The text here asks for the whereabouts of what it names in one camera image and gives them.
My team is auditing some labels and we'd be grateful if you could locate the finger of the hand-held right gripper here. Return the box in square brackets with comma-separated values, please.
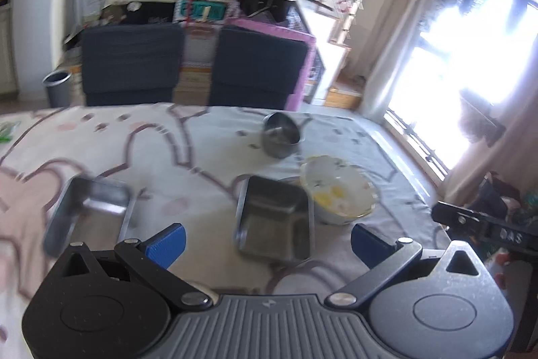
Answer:
[432, 201, 488, 232]

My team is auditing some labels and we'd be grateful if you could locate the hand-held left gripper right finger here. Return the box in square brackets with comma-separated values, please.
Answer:
[324, 223, 493, 310]

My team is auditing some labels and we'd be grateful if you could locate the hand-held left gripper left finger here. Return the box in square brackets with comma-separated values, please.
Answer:
[44, 223, 214, 312]

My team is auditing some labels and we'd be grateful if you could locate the white floral ceramic bowl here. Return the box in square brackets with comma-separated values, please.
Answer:
[300, 155, 379, 226]

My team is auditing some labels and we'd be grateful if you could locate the square steel container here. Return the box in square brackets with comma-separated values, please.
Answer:
[232, 174, 315, 264]
[42, 175, 136, 259]

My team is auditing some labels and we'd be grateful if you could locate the small round steel bowl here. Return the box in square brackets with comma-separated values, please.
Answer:
[261, 112, 302, 158]

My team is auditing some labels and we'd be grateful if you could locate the printed cartoon tablecloth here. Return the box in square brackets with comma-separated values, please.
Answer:
[0, 102, 460, 359]

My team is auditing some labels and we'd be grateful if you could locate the wooden step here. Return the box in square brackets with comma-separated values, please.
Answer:
[323, 87, 363, 108]

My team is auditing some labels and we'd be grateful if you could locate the dark grey chair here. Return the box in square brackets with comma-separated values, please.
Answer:
[80, 23, 186, 107]
[209, 25, 310, 110]

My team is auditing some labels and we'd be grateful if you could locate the beige curtain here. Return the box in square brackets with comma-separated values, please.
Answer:
[357, 0, 443, 121]

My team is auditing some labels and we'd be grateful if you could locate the grey trash bin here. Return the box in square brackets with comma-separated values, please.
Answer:
[42, 71, 73, 108]

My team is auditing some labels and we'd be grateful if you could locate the green packet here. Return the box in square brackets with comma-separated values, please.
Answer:
[0, 120, 21, 143]

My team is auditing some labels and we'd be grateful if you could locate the black cardboard box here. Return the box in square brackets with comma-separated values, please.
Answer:
[99, 1, 175, 26]

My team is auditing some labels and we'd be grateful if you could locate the teal sign plate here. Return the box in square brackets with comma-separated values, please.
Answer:
[174, 0, 228, 23]

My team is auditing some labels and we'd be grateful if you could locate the window guard rail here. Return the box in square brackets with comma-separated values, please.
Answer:
[384, 109, 455, 180]

